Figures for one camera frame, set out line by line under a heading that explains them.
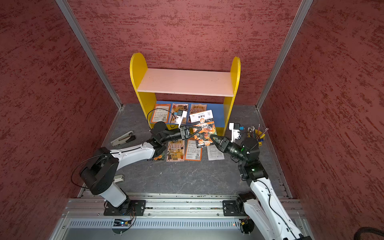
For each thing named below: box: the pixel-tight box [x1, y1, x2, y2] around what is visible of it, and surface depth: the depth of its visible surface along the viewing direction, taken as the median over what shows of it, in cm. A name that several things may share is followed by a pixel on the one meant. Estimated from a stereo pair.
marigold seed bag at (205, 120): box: [189, 109, 217, 148], surface depth 72 cm
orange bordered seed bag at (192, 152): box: [184, 137, 203, 162], surface depth 96 cm
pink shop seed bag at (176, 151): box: [166, 139, 185, 162], surface depth 96 cm
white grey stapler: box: [110, 131, 136, 147], surface depth 100 cm
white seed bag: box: [206, 144, 225, 161], surface depth 95 cm
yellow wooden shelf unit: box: [129, 53, 241, 136], surface depth 81 cm
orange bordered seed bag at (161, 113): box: [151, 103, 171, 124], surface depth 99 cm
